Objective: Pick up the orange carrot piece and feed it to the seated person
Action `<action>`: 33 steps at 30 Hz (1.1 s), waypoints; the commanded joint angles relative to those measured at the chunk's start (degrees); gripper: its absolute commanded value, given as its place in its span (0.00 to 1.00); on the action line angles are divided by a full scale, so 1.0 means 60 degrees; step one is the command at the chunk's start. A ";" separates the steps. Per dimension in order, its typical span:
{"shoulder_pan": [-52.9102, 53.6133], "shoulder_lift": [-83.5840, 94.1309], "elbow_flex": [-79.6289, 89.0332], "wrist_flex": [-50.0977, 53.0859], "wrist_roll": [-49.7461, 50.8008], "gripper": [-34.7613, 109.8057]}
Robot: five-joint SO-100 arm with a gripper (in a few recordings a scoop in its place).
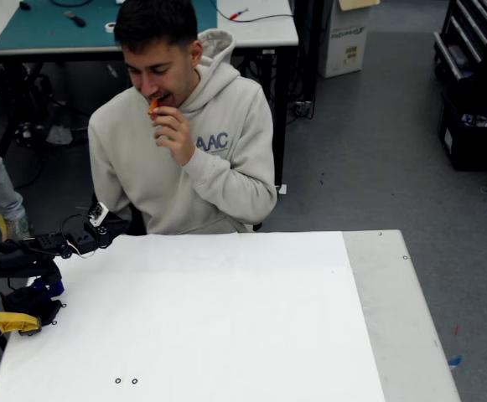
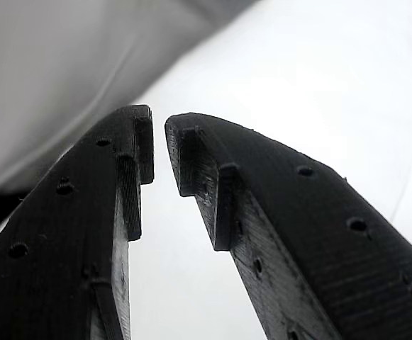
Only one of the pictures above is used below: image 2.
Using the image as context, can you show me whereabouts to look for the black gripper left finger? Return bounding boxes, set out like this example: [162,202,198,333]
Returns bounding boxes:
[0,103,156,340]

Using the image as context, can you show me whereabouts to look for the white paper sheet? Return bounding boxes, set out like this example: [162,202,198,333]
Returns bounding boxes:
[0,0,412,340]

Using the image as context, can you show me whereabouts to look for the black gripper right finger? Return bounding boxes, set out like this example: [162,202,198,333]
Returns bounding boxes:
[164,112,412,340]

